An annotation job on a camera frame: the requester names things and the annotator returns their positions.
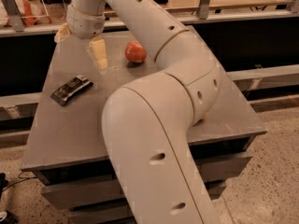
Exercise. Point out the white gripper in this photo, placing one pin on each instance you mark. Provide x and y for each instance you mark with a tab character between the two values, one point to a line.
84	24

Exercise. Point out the black rxbar chocolate wrapper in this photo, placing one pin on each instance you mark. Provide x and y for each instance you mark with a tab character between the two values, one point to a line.
70	89

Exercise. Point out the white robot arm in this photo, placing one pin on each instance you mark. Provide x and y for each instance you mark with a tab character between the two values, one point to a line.
145	122

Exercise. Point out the orange white bag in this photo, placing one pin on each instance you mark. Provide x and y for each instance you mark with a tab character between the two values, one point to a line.
31	14

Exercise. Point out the red apple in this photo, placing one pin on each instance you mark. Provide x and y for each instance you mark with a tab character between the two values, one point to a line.
135	53

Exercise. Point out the grey drawer cabinet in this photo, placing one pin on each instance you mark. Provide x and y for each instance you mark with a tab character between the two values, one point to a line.
66	143

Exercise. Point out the top grey drawer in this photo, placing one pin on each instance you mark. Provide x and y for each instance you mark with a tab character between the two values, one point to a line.
214	171

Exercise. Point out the grey drawer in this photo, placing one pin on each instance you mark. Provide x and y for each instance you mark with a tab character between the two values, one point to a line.
96	212
214	171

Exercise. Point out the middle grey drawer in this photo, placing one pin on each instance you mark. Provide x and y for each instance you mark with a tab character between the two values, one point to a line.
96	212

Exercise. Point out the metal railing frame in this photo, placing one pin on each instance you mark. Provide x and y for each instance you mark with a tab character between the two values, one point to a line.
185	10

